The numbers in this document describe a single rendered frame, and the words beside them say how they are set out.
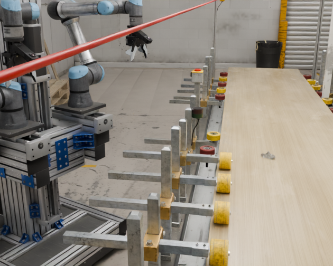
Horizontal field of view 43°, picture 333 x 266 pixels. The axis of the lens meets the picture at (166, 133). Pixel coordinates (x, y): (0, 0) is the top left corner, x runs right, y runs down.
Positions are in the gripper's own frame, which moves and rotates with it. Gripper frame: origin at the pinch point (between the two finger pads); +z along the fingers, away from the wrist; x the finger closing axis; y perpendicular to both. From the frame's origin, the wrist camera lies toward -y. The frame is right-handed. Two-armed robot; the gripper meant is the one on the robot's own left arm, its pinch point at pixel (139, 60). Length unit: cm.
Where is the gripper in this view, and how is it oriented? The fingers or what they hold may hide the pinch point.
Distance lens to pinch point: 250.3
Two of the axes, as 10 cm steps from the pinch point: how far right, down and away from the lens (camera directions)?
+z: 0.0, 9.5, 3.2
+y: -8.4, -1.7, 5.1
